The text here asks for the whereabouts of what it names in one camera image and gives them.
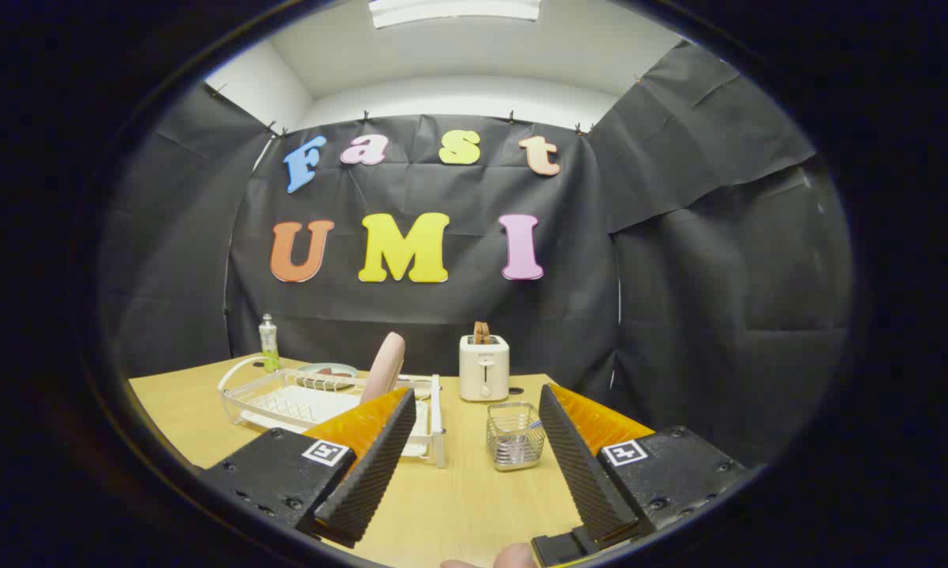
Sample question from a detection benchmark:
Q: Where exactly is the light blue plate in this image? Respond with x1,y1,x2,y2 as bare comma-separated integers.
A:
297,362,359,380

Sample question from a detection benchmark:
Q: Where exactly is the white wire dish rack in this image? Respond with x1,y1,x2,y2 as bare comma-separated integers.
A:
218,356,448,469

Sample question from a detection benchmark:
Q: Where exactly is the metal wire basket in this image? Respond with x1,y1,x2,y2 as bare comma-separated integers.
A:
487,402,547,472

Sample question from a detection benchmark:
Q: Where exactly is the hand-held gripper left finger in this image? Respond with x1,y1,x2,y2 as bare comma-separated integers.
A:
203,387,418,548

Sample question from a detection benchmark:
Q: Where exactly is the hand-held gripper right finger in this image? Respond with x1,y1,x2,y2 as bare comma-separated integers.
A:
531,383,751,568

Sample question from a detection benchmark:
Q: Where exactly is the white toaster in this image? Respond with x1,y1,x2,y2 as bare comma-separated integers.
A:
459,334,511,403

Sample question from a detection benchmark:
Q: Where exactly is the pink plate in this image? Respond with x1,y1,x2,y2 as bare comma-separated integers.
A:
360,332,406,405

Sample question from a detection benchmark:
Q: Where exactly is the ceiling light panel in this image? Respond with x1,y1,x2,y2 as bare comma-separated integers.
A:
368,0,542,29

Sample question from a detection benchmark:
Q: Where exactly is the black backdrop cloth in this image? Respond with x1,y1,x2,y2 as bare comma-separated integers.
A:
99,41,853,470

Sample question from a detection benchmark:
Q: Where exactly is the clear bottle with green liquid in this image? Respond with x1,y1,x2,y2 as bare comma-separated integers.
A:
259,313,281,374

